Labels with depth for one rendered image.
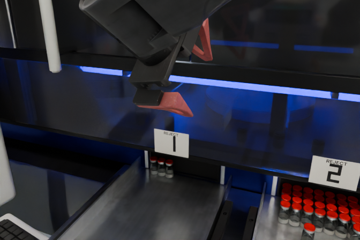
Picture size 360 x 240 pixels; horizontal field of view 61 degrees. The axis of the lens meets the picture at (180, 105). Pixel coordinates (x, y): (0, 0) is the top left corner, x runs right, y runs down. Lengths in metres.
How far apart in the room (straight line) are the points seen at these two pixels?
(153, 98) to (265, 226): 0.43
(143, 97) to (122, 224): 0.38
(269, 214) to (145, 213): 0.27
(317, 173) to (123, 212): 0.42
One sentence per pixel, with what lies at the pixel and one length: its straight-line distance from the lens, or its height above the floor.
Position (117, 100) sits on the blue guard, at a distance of 0.74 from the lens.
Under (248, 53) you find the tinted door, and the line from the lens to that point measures 0.61.
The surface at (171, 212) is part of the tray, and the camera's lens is 0.73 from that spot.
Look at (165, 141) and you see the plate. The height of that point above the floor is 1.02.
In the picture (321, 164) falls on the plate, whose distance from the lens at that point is 0.67.
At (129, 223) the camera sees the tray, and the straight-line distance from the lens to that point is 0.71.
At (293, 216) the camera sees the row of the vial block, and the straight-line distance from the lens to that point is 0.72.
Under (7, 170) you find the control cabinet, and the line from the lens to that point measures 0.96.
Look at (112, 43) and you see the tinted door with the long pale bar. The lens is 0.72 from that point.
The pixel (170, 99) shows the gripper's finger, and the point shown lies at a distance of 0.37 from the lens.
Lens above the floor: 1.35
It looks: 21 degrees down
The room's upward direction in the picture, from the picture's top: straight up
